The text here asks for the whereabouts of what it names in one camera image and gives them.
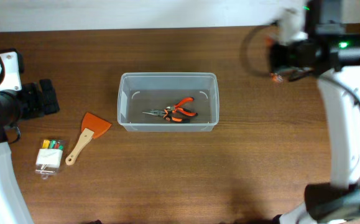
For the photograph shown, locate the colourful bit set pack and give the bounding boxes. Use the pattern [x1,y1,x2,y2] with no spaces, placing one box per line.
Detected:
[35,139,65,180]

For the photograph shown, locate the red black cutting pliers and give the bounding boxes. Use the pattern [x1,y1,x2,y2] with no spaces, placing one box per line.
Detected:
[166,97,198,117]

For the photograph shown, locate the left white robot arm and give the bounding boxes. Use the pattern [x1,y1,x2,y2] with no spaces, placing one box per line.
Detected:
[0,49,60,223]

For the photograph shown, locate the orange scraper wooden handle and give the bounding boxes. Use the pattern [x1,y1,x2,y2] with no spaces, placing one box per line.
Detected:
[65,112,112,166]

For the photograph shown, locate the clear plastic container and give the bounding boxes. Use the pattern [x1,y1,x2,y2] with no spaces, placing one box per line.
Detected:
[118,72,219,132]

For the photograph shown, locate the orange socket bit rail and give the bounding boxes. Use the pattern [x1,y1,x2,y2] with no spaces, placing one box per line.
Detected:
[265,35,284,83]

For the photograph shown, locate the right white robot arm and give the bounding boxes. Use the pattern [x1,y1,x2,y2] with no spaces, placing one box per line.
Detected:
[269,1,360,223]

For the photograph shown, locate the orange black long-nose pliers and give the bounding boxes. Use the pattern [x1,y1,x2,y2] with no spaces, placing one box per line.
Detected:
[143,110,190,123]

